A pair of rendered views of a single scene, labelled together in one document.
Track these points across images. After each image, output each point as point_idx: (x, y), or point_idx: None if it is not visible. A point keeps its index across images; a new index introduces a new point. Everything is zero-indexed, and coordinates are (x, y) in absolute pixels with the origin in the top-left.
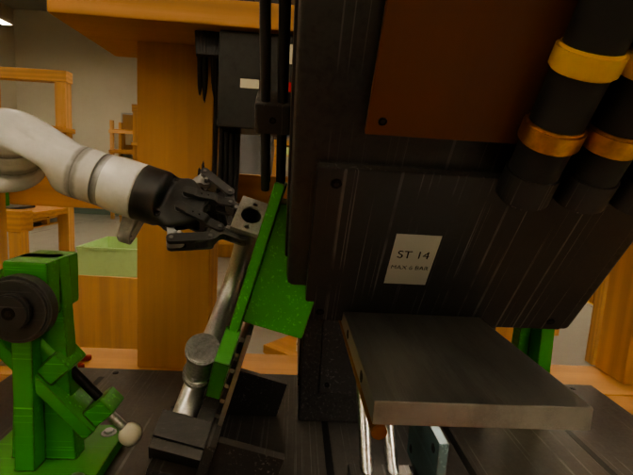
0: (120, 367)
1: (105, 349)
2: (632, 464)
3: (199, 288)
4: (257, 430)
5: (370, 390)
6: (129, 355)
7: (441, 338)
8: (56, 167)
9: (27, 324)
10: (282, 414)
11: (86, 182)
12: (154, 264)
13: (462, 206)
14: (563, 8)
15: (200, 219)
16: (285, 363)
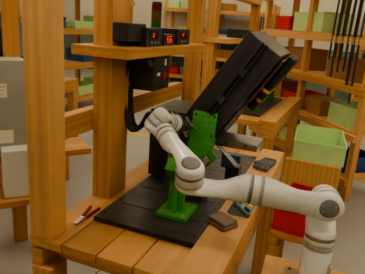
0: (105, 202)
1: (80, 204)
2: None
3: (124, 155)
4: None
5: (253, 145)
6: (94, 200)
7: (236, 137)
8: (173, 122)
9: None
10: None
11: (176, 124)
12: (114, 151)
13: (241, 111)
14: (265, 84)
15: (187, 126)
16: (132, 175)
